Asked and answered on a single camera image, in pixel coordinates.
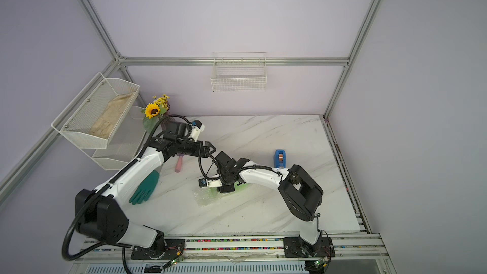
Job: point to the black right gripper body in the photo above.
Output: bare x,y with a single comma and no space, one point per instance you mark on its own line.
229,182

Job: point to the green white garden glove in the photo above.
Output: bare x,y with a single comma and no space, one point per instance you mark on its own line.
145,189

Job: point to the green plastic wine glass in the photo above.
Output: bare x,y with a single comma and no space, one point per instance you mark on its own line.
237,188

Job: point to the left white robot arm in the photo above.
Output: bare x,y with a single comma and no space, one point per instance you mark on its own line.
100,212

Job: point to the white mesh wall basket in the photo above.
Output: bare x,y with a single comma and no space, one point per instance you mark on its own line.
79,116

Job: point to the clear bubble wrap sheet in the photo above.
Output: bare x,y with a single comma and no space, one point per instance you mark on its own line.
206,197

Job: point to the aluminium frame post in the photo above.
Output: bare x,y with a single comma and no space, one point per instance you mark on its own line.
89,8

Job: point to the beige cloth in basket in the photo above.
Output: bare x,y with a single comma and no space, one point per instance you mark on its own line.
106,123

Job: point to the yellow sunflower bouquet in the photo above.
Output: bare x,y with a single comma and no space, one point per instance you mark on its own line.
155,111

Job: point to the lower white mesh basket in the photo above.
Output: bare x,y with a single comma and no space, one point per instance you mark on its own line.
125,143

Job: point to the blue tape dispenser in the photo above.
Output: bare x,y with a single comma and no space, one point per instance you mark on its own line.
280,159

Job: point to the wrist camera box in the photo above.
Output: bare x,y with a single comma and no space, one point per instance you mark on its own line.
206,183
176,131

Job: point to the horizontal aluminium back rail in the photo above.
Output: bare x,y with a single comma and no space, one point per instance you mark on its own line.
167,61

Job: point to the ribbed smoky glass vase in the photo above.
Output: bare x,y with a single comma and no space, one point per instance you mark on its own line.
166,117

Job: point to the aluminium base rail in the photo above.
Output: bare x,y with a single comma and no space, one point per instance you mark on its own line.
348,253

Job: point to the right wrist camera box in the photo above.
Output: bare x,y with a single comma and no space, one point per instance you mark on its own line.
206,183

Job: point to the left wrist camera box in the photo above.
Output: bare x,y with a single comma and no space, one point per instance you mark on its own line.
176,131

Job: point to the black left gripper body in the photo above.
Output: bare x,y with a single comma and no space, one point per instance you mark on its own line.
193,149

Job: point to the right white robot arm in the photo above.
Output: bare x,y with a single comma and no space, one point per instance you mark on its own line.
301,194

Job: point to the purple trowel pink handle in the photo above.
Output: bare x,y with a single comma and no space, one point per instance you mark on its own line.
179,163

